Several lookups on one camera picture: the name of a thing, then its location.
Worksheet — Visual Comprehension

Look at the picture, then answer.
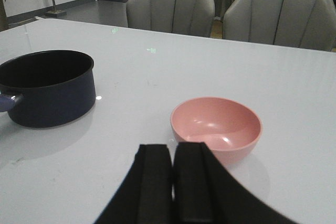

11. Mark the left grey upholstered chair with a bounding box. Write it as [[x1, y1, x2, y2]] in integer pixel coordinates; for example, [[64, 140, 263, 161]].
[[126, 0, 215, 37]]

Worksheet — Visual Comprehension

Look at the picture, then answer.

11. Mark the grey upholstered chair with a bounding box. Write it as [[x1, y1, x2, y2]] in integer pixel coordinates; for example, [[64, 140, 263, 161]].
[[223, 0, 335, 51], [126, 0, 215, 37]]

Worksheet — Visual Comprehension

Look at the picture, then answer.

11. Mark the sign stand with base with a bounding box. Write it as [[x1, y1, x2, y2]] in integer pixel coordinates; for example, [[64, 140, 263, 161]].
[[45, 0, 67, 18]]

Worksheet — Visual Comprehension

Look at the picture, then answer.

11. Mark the pink plastic bowl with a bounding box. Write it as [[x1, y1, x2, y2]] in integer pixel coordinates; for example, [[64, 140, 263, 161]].
[[170, 97, 262, 166]]

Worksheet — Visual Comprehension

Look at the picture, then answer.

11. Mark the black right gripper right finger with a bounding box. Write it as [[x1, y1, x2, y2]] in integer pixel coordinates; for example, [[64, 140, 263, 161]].
[[173, 142, 293, 223]]

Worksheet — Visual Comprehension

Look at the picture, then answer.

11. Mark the right grey upholstered chair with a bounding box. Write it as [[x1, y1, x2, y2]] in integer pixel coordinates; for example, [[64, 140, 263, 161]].
[[223, 0, 335, 51]]

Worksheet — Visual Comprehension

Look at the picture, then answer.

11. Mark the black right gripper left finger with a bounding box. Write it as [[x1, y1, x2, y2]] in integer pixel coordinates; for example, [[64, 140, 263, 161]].
[[95, 144, 173, 223]]

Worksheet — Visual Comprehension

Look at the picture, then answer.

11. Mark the blue saucepan with handle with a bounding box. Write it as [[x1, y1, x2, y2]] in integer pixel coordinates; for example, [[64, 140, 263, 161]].
[[1, 50, 96, 128]]

